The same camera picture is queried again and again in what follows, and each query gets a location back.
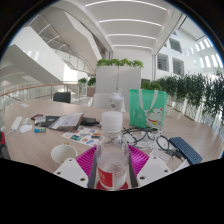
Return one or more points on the white cabinet with plants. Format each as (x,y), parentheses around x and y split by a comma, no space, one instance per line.
(106,80)

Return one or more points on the white paper card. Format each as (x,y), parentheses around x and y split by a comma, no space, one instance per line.
(160,156)

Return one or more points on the ceiling light strips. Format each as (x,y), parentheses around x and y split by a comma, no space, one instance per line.
(130,20)

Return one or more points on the white chair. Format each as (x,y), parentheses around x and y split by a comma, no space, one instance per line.
(100,101)

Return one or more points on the clear white-lidded shaker bottle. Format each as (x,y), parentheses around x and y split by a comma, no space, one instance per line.
(116,101)

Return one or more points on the potted green plants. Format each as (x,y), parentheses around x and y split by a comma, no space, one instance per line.
(90,81)

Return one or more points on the white computer mouse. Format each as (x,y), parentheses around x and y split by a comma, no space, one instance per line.
(25,128)

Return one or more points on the dark blue keyboard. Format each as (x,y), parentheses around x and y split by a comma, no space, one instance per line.
(186,150)

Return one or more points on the colourful sticker sheet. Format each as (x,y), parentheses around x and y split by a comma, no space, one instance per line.
(81,136)

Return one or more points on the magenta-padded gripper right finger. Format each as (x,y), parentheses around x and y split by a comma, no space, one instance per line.
(155,170)

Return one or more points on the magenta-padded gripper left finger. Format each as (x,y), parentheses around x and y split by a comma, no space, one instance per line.
(71,171)

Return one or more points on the black chair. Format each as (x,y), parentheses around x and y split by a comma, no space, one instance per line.
(62,97)

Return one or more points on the white power strip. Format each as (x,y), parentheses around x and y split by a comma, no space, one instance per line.
(16,123)

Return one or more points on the green cat-print tote bag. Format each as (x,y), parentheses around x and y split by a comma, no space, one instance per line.
(143,106)

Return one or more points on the white gridded mug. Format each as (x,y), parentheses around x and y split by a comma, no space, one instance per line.
(63,154)

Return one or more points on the clear red-labelled water bottle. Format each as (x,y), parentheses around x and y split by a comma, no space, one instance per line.
(112,156)

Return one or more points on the green hedge plant row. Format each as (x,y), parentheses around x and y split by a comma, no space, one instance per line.
(196,90)

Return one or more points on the small black box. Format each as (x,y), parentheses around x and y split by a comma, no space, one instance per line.
(88,121)

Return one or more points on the blue-green glue stick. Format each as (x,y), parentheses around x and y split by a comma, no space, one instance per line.
(40,130)

